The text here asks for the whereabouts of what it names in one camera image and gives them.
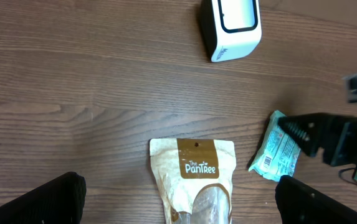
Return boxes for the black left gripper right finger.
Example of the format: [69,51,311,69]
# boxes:
[275,175,357,224]

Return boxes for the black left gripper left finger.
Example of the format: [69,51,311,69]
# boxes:
[0,172,87,224]

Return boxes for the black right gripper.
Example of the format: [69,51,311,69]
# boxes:
[278,113,357,167]

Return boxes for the white barcode scanner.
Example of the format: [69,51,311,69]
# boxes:
[199,0,262,63]

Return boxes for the teal snack packet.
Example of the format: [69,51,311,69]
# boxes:
[248,110,301,182]

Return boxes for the brown white snack bag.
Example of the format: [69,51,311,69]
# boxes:
[150,138,236,223]

